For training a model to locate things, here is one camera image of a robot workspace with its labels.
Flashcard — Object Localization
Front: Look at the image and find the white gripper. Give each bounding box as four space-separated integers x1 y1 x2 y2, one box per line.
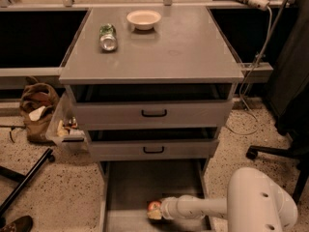
147 197 178 220

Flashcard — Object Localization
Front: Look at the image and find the red apple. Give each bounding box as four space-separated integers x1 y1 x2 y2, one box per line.
148 201 161 212

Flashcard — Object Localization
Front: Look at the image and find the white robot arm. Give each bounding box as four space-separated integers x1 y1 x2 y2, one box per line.
147 167 298 232

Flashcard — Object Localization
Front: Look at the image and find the bottom drawer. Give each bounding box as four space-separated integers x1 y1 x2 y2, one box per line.
99 159 215 232

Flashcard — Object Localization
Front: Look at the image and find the drawer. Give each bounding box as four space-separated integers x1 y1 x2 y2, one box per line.
66 85 233 131
88 128 219 160
99 159 215 232

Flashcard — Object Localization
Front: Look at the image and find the middle drawer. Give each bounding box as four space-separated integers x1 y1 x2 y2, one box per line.
88 128 219 160

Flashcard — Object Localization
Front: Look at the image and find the top drawer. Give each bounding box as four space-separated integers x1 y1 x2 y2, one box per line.
66 85 233 131

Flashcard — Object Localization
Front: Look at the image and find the grey drawer cabinet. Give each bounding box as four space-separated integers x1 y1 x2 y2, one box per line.
58 5 245 232

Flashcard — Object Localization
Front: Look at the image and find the clear plastic bin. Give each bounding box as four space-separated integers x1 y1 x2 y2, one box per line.
46 93 87 151

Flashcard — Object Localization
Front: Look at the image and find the brown shoe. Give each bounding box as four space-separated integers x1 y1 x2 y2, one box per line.
0 216 33 232

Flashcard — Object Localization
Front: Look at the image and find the black metal stand leg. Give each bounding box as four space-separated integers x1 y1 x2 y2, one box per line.
0 148 55 217

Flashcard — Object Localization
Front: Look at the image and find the brown bag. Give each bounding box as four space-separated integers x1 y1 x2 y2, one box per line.
19 76 60 143

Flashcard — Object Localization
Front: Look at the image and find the black office chair base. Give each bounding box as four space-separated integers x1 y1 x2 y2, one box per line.
245 126 309 206

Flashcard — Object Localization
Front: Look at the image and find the green soda can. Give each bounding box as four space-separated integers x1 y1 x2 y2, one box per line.
99 23 118 51

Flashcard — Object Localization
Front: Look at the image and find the white bowl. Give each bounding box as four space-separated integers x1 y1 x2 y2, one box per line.
126 10 161 31

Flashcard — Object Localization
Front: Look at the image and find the grey cable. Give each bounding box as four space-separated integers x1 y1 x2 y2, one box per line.
224 6 274 137

